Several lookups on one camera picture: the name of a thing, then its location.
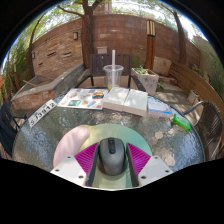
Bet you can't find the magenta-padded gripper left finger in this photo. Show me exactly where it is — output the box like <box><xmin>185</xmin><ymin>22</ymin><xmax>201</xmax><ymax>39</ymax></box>
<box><xmin>49</xmin><ymin>141</ymin><xmax>101</xmax><ymax>187</ymax></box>

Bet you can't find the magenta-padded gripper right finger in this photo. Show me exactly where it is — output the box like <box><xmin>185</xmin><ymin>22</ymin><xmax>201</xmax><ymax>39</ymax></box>
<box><xmin>125</xmin><ymin>142</ymin><xmax>175</xmax><ymax>188</ymax></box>

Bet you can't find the grey computer mouse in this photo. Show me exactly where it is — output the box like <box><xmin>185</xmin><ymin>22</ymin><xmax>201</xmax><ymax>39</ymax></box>
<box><xmin>98</xmin><ymin>137</ymin><xmax>128</xmax><ymax>177</ymax></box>

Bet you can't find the green mouse pad, pink rest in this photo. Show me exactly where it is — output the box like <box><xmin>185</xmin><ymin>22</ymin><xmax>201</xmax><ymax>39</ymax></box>
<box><xmin>52</xmin><ymin>123</ymin><xmax>154</xmax><ymax>190</ymax></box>

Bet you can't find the small white-blue booklet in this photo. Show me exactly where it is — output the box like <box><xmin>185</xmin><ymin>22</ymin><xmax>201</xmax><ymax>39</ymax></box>
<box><xmin>147</xmin><ymin>100</ymin><xmax>174</xmax><ymax>119</ymax></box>

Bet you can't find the green packet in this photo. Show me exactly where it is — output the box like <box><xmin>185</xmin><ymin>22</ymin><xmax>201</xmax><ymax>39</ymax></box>
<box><xmin>171</xmin><ymin>113</ymin><xmax>193</xmax><ymax>132</ymax></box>

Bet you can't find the white book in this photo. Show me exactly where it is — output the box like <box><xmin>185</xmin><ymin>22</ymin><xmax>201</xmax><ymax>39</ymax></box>
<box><xmin>123</xmin><ymin>88</ymin><xmax>149</xmax><ymax>117</ymax></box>
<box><xmin>102</xmin><ymin>86</ymin><xmax>131</xmax><ymax>113</ymax></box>

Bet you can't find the white licence plate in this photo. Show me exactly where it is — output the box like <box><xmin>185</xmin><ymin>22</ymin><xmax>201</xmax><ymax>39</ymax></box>
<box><xmin>27</xmin><ymin>98</ymin><xmax>58</xmax><ymax>129</ymax></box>

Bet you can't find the dark wicker chair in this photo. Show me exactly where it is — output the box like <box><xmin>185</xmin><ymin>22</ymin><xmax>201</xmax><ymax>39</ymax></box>
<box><xmin>182</xmin><ymin>100</ymin><xmax>224</xmax><ymax>161</ymax></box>

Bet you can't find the clear plastic cup with straw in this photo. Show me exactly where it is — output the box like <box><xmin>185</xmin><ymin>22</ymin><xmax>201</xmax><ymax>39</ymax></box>
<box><xmin>102</xmin><ymin>49</ymin><xmax>125</xmax><ymax>92</ymax></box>

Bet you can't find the curved wooden bench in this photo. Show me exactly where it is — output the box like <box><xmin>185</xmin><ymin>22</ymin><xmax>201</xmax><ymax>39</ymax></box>
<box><xmin>168</xmin><ymin>61</ymin><xmax>224</xmax><ymax>114</ymax></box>

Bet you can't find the dark wooden slatted chair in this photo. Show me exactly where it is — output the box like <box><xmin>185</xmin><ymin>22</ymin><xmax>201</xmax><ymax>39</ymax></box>
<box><xmin>77</xmin><ymin>53</ymin><xmax>148</xmax><ymax>93</ymax></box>

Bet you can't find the tree with forked trunk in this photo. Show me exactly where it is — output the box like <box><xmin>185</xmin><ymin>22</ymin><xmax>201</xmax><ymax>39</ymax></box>
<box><xmin>56</xmin><ymin>0</ymin><xmax>111</xmax><ymax>70</ymax></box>

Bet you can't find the slim leaning tree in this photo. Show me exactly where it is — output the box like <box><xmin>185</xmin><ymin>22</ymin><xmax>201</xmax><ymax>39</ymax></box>
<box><xmin>163</xmin><ymin>6</ymin><xmax>188</xmax><ymax>65</ymax></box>

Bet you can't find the wooden lamp post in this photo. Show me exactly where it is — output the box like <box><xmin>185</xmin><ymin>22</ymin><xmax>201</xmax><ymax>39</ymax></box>
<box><xmin>144</xmin><ymin>19</ymin><xmax>157</xmax><ymax>71</ymax></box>

